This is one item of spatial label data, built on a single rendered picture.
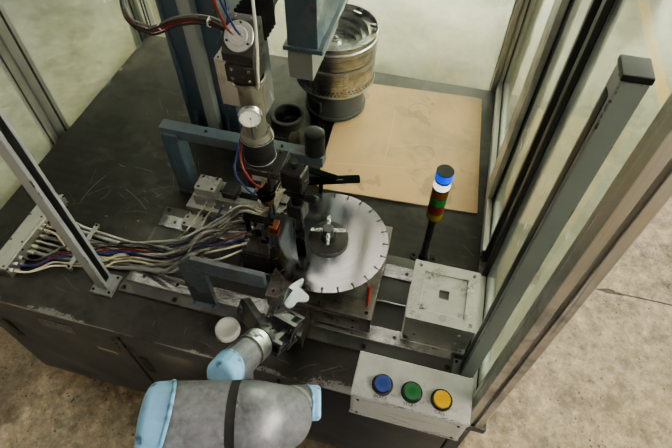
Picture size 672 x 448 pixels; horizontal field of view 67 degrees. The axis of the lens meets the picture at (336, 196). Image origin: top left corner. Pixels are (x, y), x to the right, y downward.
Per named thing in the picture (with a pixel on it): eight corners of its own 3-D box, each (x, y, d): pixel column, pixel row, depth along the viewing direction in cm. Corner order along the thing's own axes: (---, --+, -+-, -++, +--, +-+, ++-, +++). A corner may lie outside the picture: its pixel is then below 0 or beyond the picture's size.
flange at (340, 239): (340, 218, 146) (340, 213, 144) (354, 249, 139) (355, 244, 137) (303, 229, 143) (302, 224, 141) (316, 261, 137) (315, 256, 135)
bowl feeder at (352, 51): (380, 87, 214) (387, 8, 186) (364, 137, 195) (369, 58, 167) (309, 75, 218) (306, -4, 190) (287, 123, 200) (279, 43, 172)
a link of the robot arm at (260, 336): (232, 355, 117) (239, 327, 114) (243, 345, 121) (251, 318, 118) (259, 372, 115) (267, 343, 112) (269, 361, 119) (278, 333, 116)
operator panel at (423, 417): (462, 398, 134) (474, 378, 123) (457, 442, 128) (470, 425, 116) (358, 371, 139) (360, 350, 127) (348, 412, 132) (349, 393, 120)
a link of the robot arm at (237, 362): (204, 392, 107) (202, 356, 105) (235, 365, 117) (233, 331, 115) (236, 402, 104) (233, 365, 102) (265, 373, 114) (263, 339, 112)
